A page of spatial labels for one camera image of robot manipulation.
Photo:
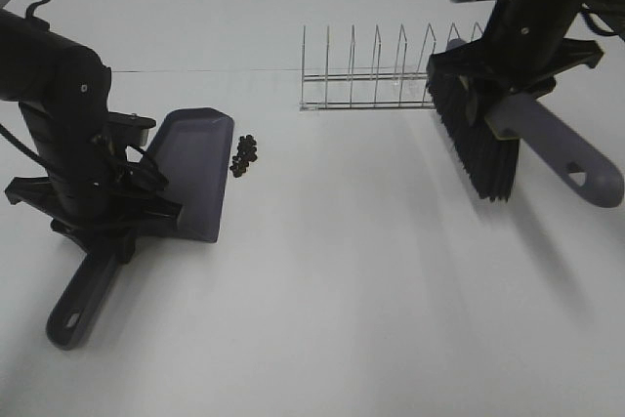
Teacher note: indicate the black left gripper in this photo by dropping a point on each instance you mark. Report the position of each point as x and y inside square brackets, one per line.
[114, 214]

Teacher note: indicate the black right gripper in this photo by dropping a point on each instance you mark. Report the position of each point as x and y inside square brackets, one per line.
[464, 60]

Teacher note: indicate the grey hand brush black bristles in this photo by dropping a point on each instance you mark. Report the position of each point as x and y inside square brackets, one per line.
[487, 123]

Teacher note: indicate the grey plastic dustpan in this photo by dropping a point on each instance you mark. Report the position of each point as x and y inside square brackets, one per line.
[191, 149]

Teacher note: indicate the pile of coffee beans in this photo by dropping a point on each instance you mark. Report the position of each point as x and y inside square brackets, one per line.
[246, 153]

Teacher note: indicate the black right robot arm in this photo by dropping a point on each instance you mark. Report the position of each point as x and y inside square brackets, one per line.
[523, 47]

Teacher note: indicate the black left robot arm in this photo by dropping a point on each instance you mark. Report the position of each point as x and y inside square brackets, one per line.
[61, 88]

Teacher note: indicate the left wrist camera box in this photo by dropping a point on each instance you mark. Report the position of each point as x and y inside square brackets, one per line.
[129, 129]

